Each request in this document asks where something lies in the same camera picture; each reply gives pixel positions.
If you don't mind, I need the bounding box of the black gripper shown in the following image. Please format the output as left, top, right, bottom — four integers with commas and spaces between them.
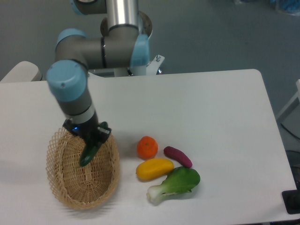
63, 112, 111, 147

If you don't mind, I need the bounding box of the green cucumber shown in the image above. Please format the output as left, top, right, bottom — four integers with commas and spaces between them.
79, 121, 107, 167

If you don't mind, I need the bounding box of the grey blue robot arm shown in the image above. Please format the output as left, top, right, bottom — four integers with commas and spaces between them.
46, 0, 150, 146

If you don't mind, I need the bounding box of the woven wicker basket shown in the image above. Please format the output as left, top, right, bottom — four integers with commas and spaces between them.
46, 128, 120, 210

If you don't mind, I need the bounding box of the orange tangerine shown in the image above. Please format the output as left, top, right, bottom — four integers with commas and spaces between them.
137, 136, 158, 159

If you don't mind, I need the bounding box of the yellow mango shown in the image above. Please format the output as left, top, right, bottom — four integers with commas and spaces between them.
136, 158, 174, 180

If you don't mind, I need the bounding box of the purple sweet potato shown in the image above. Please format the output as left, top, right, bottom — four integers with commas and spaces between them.
164, 146, 193, 168

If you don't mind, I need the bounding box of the green bok choy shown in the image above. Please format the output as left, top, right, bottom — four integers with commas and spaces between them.
146, 166, 201, 204

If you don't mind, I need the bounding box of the white chair armrest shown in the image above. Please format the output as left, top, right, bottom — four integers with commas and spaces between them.
0, 61, 43, 83

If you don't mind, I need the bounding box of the white furniture leg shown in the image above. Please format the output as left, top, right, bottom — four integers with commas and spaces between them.
275, 80, 300, 123

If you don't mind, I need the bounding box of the black device at table edge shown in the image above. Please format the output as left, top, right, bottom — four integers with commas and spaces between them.
282, 190, 300, 215

